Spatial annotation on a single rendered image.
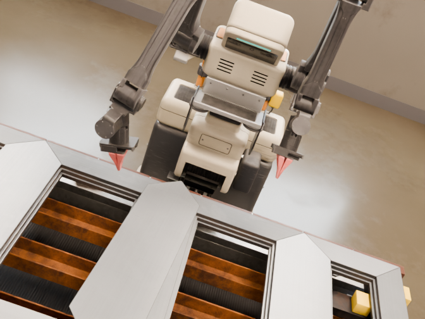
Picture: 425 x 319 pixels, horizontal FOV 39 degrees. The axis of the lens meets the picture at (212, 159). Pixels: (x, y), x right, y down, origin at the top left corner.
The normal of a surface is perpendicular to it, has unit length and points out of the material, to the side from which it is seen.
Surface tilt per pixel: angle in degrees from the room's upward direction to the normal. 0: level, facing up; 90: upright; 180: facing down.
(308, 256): 0
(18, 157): 0
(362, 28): 90
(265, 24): 42
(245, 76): 98
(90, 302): 0
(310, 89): 90
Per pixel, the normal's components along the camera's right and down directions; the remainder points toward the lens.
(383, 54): -0.16, 0.50
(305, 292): 0.30, -0.79
